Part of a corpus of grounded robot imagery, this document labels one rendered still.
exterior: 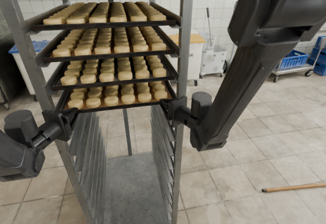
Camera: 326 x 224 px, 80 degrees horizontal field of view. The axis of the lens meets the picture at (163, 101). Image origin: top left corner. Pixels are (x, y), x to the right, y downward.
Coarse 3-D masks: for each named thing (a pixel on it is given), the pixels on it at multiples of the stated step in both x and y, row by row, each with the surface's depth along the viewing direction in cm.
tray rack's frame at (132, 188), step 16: (64, 0) 98; (112, 0) 104; (128, 128) 152; (128, 144) 160; (112, 160) 162; (128, 160) 162; (144, 160) 162; (112, 176) 149; (128, 176) 149; (144, 176) 149; (112, 192) 137; (128, 192) 137; (144, 192) 137; (160, 192) 137; (112, 208) 128; (128, 208) 128; (144, 208) 128; (160, 208) 128
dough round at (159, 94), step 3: (159, 90) 76; (162, 90) 76; (156, 93) 74; (159, 93) 74; (162, 93) 74; (165, 93) 74; (156, 96) 72; (159, 96) 72; (162, 96) 72; (165, 96) 73; (156, 99) 73; (159, 99) 72
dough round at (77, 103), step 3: (72, 99) 70; (75, 99) 70; (78, 99) 70; (81, 99) 70; (69, 102) 68; (72, 102) 68; (75, 102) 68; (78, 102) 68; (81, 102) 68; (69, 105) 67; (72, 105) 67; (75, 105) 67; (78, 105) 67; (81, 105) 68; (69, 108) 68; (78, 108) 68
